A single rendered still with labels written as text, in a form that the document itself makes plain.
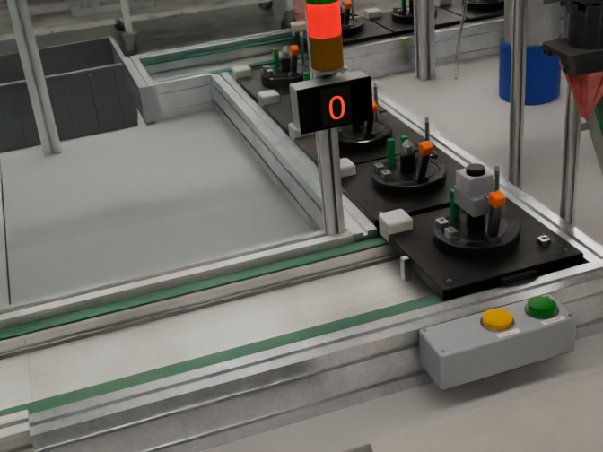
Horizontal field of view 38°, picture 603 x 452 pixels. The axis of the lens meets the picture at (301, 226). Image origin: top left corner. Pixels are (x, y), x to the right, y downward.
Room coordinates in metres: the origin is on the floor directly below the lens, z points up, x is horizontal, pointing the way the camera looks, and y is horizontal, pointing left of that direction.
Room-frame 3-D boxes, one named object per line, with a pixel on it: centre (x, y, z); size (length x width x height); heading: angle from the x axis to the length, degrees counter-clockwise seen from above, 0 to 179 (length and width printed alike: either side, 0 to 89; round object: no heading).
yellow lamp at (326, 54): (1.28, -0.06, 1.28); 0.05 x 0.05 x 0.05
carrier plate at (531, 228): (1.22, -0.28, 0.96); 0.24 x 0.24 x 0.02; 16
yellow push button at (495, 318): (0.99, -0.26, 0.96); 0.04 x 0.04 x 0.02
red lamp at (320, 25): (1.28, -0.06, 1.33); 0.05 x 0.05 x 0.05
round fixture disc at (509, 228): (1.22, -0.28, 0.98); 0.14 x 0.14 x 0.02
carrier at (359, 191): (1.47, -0.21, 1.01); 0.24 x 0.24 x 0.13; 16
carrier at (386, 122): (1.70, -0.14, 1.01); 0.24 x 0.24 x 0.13; 16
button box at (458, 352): (0.99, -0.26, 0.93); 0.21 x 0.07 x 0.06; 106
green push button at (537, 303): (1.01, -0.33, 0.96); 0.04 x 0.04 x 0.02
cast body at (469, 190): (1.23, -0.28, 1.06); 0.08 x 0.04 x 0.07; 17
